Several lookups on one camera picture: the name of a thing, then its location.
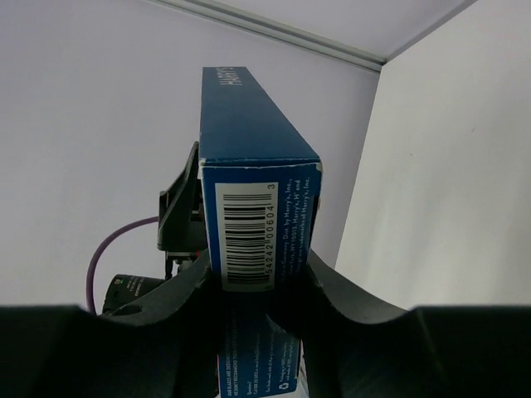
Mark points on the left aluminium frame post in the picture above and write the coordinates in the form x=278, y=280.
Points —
x=277, y=31

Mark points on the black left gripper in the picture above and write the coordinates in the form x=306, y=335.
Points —
x=182, y=236

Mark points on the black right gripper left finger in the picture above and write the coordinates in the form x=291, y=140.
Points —
x=161, y=345

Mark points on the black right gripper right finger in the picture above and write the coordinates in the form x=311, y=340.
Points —
x=358, y=345

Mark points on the blue Harry's razor box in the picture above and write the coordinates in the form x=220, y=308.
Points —
x=261, y=185

